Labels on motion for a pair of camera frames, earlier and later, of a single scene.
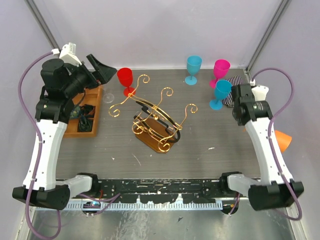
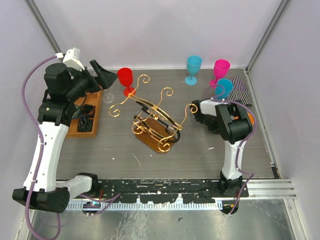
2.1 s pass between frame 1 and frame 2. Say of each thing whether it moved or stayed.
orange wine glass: moved
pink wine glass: stayed
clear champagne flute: stayed
